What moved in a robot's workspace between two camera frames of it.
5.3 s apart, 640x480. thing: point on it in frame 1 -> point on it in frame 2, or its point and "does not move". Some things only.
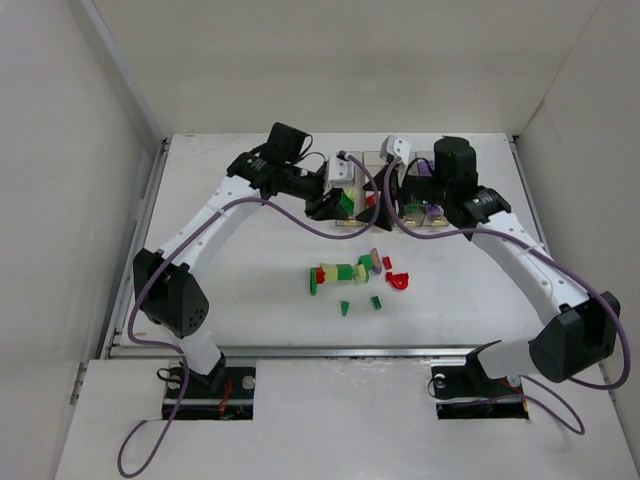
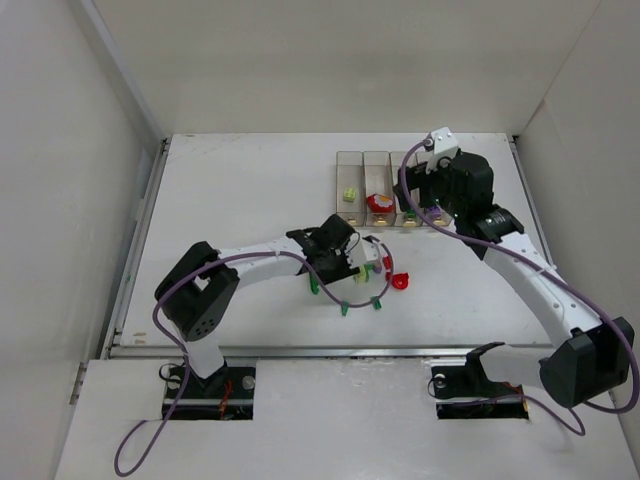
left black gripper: [320, 201] -> [338, 265]
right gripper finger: [384, 217] -> [400, 193]
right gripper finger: [379, 180] -> [415, 176]
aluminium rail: [453, 352] does not move
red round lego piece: [399, 281] does not move
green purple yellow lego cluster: [365, 264] does not move
